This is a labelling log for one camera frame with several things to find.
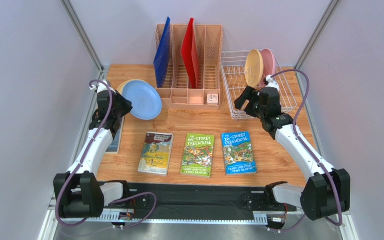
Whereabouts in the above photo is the white wire dish rack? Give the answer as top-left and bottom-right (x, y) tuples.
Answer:
(221, 50), (298, 121)

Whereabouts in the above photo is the yellow plate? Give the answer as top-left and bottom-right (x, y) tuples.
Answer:
(116, 79), (148, 96)
(244, 49), (264, 88)

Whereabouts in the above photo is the small white pink cube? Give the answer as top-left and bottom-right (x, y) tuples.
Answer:
(206, 93), (220, 106)

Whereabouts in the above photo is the brown yellow illustrated book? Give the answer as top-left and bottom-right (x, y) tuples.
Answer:
(137, 132), (174, 176)

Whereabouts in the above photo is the blue plate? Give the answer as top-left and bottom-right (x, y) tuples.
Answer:
(122, 79), (163, 121)

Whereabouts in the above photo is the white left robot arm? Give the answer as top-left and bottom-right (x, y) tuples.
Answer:
(53, 89), (133, 219)

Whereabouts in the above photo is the dark blue book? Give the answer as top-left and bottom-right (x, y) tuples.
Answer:
(105, 117), (125, 154)

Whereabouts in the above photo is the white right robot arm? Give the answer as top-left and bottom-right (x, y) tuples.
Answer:
(234, 86), (351, 227)

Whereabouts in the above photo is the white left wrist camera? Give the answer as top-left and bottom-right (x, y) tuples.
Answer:
(89, 80), (116, 94)

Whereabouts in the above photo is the green treehouse book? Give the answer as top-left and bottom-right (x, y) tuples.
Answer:
(180, 133), (215, 179)

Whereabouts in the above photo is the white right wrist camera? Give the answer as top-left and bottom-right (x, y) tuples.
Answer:
(264, 75), (280, 92)

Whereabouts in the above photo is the blue folder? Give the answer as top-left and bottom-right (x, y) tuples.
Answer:
(153, 17), (171, 88)

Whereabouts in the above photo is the pink plate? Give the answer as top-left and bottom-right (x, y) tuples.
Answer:
(259, 49), (276, 88)

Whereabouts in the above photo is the blue treehouse book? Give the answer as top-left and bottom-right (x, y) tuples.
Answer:
(221, 131), (257, 176)

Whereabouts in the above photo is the red folder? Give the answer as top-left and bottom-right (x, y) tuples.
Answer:
(181, 18), (199, 89)

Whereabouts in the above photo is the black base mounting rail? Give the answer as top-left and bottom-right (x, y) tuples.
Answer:
(108, 182), (297, 221)

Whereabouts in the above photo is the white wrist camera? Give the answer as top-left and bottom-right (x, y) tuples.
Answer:
(264, 75), (280, 92)
(89, 80), (116, 94)

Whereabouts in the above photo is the pink plastic file organizer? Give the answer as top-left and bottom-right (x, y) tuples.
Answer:
(156, 24), (223, 110)

